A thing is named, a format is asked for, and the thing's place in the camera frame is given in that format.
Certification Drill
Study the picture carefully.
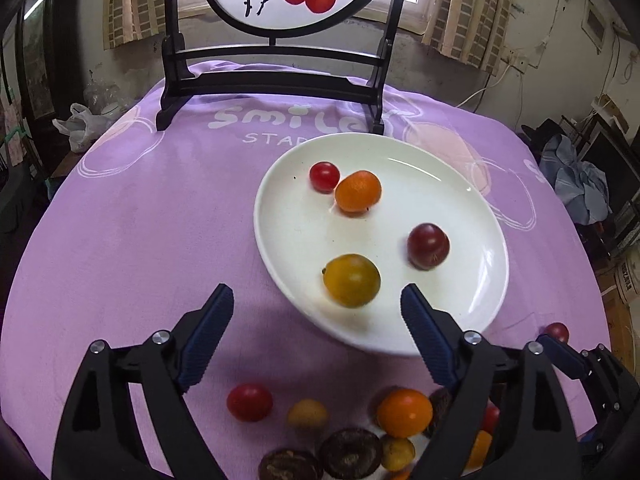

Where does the rough-skinned mandarin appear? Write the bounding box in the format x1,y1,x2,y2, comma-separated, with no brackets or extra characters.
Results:
334,170,382,216

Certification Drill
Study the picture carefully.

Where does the dark wooden cabinet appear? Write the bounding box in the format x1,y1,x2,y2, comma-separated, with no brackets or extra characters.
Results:
0,0,88,171

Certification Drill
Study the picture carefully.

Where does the round painted screen black stand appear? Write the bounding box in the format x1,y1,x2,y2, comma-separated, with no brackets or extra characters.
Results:
156,0,414,136

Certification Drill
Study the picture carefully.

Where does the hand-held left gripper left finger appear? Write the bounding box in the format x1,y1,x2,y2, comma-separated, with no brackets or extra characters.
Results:
51,283,236,480

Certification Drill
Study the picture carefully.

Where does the purple printed tablecloth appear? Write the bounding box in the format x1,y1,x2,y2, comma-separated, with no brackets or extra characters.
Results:
0,60,608,480

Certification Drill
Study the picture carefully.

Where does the white power cable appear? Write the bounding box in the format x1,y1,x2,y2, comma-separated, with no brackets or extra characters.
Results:
456,67,523,111

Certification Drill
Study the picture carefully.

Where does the yellow-green cherry tomato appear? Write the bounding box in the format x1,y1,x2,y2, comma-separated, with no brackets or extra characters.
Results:
322,254,382,309

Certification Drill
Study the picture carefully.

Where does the red cherry tomato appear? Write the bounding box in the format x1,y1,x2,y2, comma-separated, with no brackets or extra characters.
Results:
481,401,501,435
543,322,571,345
226,383,274,423
309,161,341,194

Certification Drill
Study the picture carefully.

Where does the blue clothes pile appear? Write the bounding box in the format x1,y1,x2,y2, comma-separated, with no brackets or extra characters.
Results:
541,135,613,226

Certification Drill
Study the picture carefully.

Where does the dark red plum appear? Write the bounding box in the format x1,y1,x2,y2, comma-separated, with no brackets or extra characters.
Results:
406,223,450,271

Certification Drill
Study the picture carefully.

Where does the small yellow fruit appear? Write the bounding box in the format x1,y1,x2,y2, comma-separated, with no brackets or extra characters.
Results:
286,398,330,429
381,434,416,472

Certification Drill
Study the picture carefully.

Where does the beige checked curtain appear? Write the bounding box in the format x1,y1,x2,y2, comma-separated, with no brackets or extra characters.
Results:
102,0,173,52
421,0,517,72

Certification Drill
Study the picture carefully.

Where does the white plastic bag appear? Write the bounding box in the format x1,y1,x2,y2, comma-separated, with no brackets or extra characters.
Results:
52,102,132,153

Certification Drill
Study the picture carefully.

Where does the white bucket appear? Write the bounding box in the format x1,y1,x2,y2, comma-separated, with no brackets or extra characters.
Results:
614,257,640,306

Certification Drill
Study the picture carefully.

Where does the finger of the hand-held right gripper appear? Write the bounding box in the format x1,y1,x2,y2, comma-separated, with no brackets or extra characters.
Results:
581,343,633,417
536,333,595,382

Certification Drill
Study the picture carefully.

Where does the smooth small orange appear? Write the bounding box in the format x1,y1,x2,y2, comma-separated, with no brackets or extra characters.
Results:
462,429,494,472
376,388,434,438

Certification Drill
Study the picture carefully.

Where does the dark cloth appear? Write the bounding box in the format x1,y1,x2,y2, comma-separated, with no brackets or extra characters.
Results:
521,119,566,153

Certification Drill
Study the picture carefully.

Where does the white oval plate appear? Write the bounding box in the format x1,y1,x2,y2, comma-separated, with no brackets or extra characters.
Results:
253,134,510,357

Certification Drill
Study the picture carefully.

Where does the small wall frame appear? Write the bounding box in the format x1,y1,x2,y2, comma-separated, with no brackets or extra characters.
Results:
582,0,608,53

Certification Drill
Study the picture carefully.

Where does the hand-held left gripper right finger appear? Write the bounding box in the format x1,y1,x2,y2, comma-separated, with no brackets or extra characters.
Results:
400,283,585,480

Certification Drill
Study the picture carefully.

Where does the dark brown date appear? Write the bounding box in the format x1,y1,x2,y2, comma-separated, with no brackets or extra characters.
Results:
425,387,453,436
318,428,385,480
258,448,324,480

